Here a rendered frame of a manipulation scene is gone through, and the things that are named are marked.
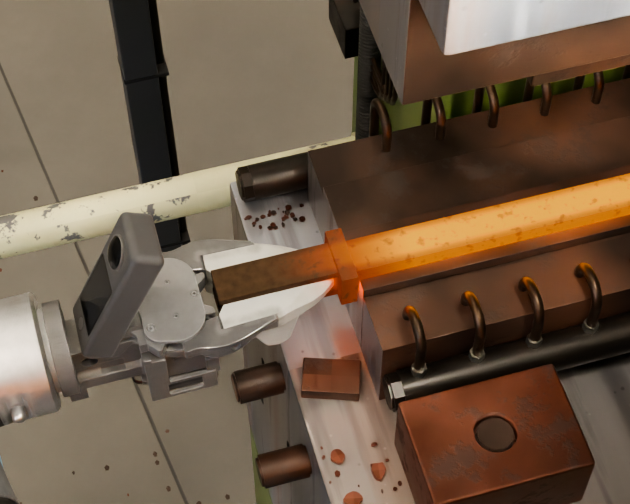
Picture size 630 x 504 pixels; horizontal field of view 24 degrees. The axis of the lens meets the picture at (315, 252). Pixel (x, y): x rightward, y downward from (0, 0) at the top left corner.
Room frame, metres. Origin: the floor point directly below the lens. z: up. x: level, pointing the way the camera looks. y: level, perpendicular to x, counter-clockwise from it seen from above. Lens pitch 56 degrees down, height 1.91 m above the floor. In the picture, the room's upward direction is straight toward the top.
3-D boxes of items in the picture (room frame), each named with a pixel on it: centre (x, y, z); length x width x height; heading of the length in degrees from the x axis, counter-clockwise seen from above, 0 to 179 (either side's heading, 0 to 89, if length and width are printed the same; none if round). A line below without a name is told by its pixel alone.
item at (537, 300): (0.56, -0.16, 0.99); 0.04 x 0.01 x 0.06; 16
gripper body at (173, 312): (0.55, 0.14, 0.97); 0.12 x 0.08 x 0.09; 106
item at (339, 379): (0.54, -0.01, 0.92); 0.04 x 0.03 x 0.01; 87
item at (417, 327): (0.53, -0.07, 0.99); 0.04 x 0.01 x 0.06; 16
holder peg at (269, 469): (0.49, 0.02, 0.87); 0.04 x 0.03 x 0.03; 106
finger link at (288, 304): (0.56, 0.03, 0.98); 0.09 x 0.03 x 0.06; 103
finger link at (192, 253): (0.59, 0.08, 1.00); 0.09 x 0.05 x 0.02; 109
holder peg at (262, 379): (0.56, 0.05, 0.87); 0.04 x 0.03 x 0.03; 106
